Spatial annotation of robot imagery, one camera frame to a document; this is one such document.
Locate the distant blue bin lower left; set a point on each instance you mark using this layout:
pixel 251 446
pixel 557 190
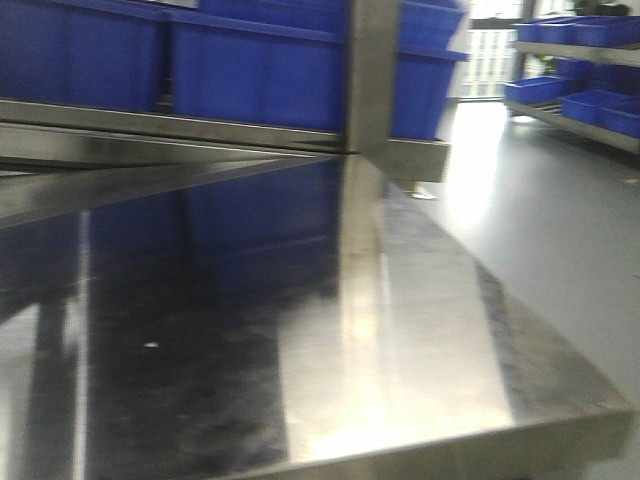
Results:
pixel 535 90

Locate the distant blue bin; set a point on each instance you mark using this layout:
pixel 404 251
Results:
pixel 612 111
pixel 592 31
pixel 535 90

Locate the distant blue bin lower right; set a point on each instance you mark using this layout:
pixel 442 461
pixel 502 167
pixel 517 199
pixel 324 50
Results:
pixel 612 111

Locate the distant blue bin upper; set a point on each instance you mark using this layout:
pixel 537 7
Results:
pixel 592 31

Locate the blue crate middle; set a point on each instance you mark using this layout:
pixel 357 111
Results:
pixel 283 63

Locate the blue crate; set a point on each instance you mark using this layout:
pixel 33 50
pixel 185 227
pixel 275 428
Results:
pixel 105 54
pixel 283 63

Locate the blue crate left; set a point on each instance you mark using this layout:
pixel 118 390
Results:
pixel 105 54

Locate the stainless steel shelf frame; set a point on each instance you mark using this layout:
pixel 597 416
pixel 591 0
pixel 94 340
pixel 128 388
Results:
pixel 57 159

